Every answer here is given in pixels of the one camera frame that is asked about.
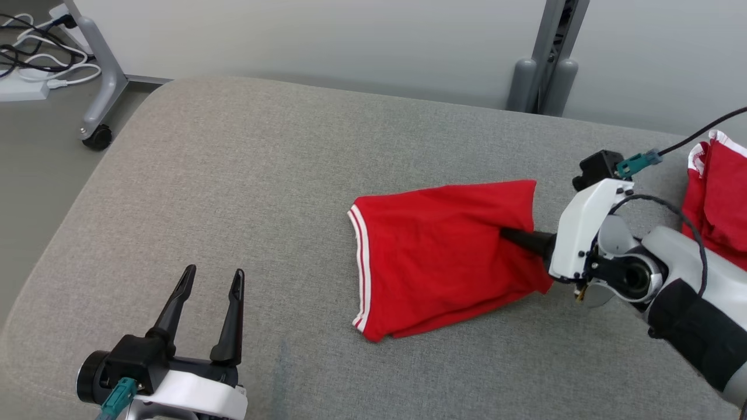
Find black left camera cable teal plug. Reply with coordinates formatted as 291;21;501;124
95;377;139;420

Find white power adapter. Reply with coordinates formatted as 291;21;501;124
49;2;77;27

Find white floor cable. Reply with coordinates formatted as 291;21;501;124
0;11;103;89

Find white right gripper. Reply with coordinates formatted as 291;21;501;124
500;178;636;281

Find red shorts with white stripe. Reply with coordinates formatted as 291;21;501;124
681;129;747;272

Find white power strip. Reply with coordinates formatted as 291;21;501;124
0;75;51;103

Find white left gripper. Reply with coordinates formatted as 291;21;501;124
124;264;250;420

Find black camera cable teal plug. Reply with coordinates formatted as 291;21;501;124
95;377;139;420
615;106;747;180

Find red basketball jersey white trim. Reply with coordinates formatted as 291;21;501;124
348;179;556;344

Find grey wheeled stand leg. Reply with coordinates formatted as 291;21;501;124
62;0;130;152

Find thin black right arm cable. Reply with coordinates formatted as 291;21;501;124
606;194;710;288

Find grey metal post with feet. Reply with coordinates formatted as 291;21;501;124
506;0;591;118

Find black floor cable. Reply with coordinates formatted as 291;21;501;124
0;12;89;77

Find black right camera cable teal plug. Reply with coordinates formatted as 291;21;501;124
615;106;747;180

